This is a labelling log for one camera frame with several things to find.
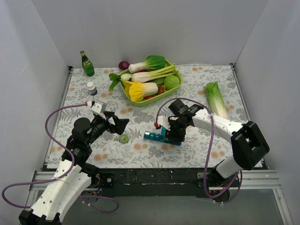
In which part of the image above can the green bottle cap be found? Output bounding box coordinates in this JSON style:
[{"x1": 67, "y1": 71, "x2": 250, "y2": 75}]
[{"x1": 119, "y1": 134, "x2": 129, "y2": 143}]

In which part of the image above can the teal weekly pill organizer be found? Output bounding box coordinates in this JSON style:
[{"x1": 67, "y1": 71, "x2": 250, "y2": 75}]
[{"x1": 143, "y1": 129, "x2": 181, "y2": 146}]

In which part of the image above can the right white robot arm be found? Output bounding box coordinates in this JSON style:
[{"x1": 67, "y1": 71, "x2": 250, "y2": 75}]
[{"x1": 157, "y1": 99, "x2": 270, "y2": 186}]

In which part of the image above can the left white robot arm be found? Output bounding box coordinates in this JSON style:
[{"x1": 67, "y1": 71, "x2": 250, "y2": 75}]
[{"x1": 19, "y1": 111, "x2": 129, "y2": 225}]

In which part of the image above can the white pill bottle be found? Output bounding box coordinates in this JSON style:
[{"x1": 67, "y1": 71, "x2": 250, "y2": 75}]
[{"x1": 86, "y1": 82, "x2": 98, "y2": 96}]

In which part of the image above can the napa cabbage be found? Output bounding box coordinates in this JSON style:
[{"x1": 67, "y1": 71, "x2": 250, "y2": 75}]
[{"x1": 205, "y1": 82, "x2": 229, "y2": 120}]

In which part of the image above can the brown mushroom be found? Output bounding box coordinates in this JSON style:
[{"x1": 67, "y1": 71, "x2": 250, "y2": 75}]
[{"x1": 157, "y1": 85, "x2": 166, "y2": 95}]

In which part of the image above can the yellow cabbage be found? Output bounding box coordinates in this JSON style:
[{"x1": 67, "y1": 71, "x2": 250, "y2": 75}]
[{"x1": 123, "y1": 81, "x2": 158, "y2": 102}]

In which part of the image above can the round green cabbage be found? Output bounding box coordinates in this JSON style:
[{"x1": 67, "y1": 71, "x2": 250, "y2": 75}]
[{"x1": 164, "y1": 75, "x2": 180, "y2": 90}]

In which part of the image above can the green plastic basket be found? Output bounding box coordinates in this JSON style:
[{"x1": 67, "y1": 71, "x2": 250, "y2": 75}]
[{"x1": 119, "y1": 60, "x2": 183, "y2": 107}]

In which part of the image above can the floral table mat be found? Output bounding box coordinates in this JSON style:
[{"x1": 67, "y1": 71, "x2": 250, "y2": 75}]
[{"x1": 47, "y1": 65, "x2": 248, "y2": 169}]

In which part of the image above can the celery stalk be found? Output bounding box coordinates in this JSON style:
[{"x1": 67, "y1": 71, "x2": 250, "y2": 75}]
[{"x1": 109, "y1": 64, "x2": 176, "y2": 91}]

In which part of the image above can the green glass bottle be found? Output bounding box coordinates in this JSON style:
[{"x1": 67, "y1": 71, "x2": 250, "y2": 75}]
[{"x1": 80, "y1": 51, "x2": 95, "y2": 77}]

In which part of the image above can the purple onion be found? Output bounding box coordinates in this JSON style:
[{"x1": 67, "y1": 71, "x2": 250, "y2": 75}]
[{"x1": 118, "y1": 61, "x2": 130, "y2": 70}]

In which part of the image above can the bok choy top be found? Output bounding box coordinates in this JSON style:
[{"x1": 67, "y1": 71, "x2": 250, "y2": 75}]
[{"x1": 128, "y1": 55, "x2": 165, "y2": 74}]

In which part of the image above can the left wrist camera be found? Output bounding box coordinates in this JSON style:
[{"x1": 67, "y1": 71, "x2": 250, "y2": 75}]
[{"x1": 86, "y1": 101, "x2": 107, "y2": 119}]

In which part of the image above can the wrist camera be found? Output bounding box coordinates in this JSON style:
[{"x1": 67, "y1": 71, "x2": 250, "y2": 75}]
[
  {"x1": 154, "y1": 116, "x2": 170, "y2": 130},
  {"x1": 86, "y1": 101, "x2": 107, "y2": 119}
]

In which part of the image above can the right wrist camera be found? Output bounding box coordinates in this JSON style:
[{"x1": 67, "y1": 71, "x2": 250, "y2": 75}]
[{"x1": 154, "y1": 116, "x2": 170, "y2": 130}]

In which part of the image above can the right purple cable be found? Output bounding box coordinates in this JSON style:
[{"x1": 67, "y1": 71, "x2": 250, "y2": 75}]
[{"x1": 155, "y1": 97, "x2": 243, "y2": 205}]

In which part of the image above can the purple cable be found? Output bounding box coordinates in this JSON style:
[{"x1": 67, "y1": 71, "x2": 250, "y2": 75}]
[
  {"x1": 155, "y1": 97, "x2": 243, "y2": 205},
  {"x1": 1, "y1": 102, "x2": 119, "y2": 213}
]

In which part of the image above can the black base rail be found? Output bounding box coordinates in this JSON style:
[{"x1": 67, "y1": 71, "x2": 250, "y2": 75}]
[{"x1": 30, "y1": 167, "x2": 282, "y2": 200}]

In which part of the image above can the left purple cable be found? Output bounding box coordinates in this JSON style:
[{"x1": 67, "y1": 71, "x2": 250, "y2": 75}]
[{"x1": 1, "y1": 102, "x2": 119, "y2": 213}]

